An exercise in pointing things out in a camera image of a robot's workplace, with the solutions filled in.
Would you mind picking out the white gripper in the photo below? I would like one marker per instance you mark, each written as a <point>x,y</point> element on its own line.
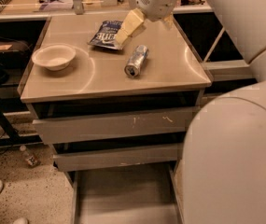
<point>155,6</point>

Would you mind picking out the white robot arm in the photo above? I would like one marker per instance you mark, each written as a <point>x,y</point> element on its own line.
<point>224,150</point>

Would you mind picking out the plastic bottle on floor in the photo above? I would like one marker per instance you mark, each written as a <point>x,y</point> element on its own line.
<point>29,156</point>

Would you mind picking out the grey drawer cabinet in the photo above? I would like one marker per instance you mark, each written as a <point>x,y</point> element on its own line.
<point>95,83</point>

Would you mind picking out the black bag on shelf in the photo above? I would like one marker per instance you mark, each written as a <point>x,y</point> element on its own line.
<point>14,54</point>

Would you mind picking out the grey middle drawer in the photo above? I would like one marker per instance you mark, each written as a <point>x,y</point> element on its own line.
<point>118,157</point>

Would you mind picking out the white bowl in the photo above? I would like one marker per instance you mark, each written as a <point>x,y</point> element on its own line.
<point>54,57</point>

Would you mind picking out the silver redbull can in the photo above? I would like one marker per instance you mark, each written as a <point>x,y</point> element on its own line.
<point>134,65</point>

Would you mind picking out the grey open bottom drawer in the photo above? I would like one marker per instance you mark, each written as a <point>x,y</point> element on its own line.
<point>137,194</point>

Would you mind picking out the black stand leg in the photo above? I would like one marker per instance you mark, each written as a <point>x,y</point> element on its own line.
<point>16,126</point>

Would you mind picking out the blue chip bag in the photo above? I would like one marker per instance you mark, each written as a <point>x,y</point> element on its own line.
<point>105,36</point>

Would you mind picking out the grey top drawer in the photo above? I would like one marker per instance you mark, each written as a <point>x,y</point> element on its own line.
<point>114,125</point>

